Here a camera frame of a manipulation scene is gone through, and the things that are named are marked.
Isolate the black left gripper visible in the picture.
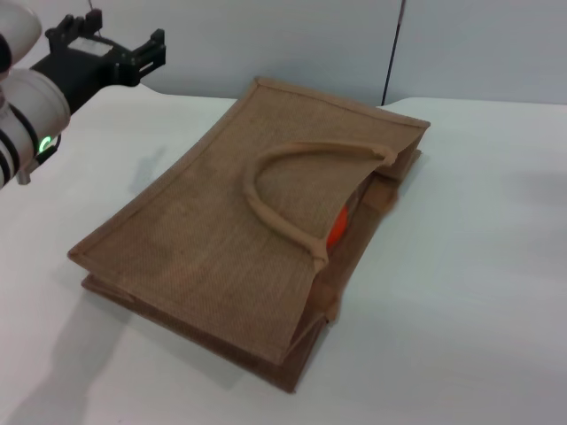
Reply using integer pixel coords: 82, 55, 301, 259
30, 9, 168, 117

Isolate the orange fruit with stem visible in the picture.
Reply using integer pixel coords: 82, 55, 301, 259
326, 205, 349, 249

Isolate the brown jute handbag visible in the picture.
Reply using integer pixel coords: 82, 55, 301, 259
66, 75, 431, 395

